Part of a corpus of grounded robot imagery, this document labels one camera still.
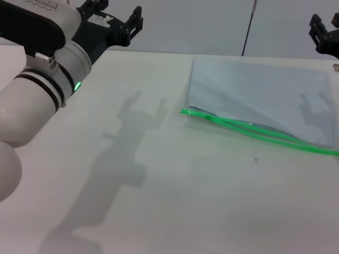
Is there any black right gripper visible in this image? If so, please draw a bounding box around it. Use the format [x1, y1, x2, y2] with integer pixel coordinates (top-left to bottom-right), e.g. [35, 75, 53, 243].
[308, 12, 339, 60]

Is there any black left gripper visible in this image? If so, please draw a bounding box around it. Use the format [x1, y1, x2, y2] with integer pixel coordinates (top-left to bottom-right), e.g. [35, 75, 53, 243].
[70, 0, 145, 66]

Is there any clear green-zip document bag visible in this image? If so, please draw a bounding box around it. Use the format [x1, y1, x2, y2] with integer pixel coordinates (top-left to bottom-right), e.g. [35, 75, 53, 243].
[180, 57, 339, 157]

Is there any black grey left wrist camera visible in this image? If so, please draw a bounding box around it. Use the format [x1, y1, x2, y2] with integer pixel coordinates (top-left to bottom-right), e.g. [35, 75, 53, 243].
[0, 0, 82, 58]

